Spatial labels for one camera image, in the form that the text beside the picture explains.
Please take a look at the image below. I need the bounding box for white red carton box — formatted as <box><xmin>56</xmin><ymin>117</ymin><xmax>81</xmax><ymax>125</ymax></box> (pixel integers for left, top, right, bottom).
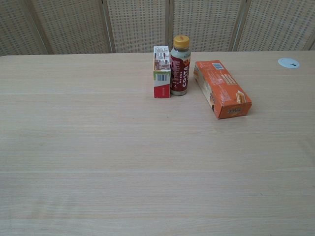
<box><xmin>153</xmin><ymin>45</ymin><xmax>172</xmax><ymax>99</ymax></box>

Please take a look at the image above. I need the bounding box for orange snack box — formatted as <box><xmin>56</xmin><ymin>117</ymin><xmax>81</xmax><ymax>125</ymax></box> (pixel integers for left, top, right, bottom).
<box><xmin>193</xmin><ymin>59</ymin><xmax>253</xmax><ymax>120</ymax></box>

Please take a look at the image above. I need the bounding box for white round cable grommet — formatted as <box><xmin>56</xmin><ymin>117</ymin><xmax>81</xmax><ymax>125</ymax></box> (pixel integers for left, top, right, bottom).
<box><xmin>278</xmin><ymin>58</ymin><xmax>301</xmax><ymax>69</ymax></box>

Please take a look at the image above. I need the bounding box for Costa coffee bottle yellow cap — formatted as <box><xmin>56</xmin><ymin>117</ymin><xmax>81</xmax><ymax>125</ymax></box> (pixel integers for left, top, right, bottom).
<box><xmin>170</xmin><ymin>35</ymin><xmax>192</xmax><ymax>96</ymax></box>

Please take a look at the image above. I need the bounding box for woven rattan screen panel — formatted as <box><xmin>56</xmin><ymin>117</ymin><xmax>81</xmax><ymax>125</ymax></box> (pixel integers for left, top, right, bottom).
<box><xmin>0</xmin><ymin>0</ymin><xmax>51</xmax><ymax>57</ymax></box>
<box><xmin>27</xmin><ymin>0</ymin><xmax>116</xmax><ymax>55</ymax></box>
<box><xmin>230</xmin><ymin>0</ymin><xmax>315</xmax><ymax>52</ymax></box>
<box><xmin>102</xmin><ymin>0</ymin><xmax>173</xmax><ymax>54</ymax></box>
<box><xmin>169</xmin><ymin>0</ymin><xmax>247</xmax><ymax>53</ymax></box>

